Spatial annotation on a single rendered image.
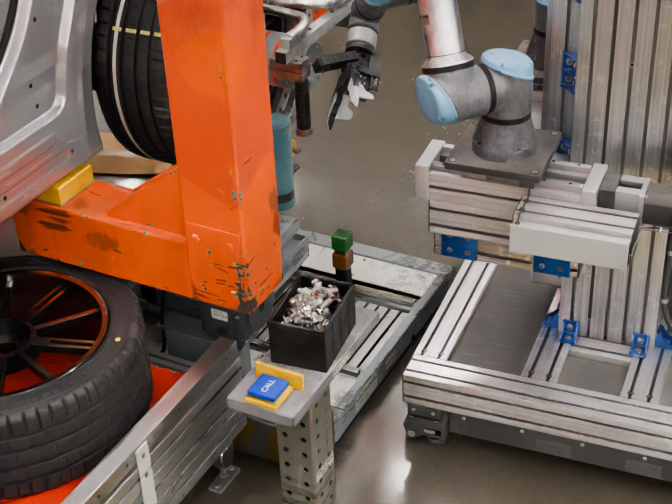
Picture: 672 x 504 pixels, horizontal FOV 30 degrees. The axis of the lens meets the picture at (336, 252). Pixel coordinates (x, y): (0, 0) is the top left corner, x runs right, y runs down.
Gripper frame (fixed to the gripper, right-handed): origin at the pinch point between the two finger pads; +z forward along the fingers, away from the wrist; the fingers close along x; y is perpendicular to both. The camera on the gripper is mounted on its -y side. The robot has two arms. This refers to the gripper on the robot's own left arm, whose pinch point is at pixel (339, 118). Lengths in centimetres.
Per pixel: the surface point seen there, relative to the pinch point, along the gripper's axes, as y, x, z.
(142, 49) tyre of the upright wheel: -46, 21, -11
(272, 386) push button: -5, 0, 68
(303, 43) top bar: -11.1, 4.1, -18.5
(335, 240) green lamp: 4.3, 0.3, 30.6
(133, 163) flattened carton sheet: -13, 168, -47
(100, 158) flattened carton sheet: -24, 177, -49
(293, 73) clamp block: -12.0, 4.6, -9.9
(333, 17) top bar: -3.1, 8.6, -31.7
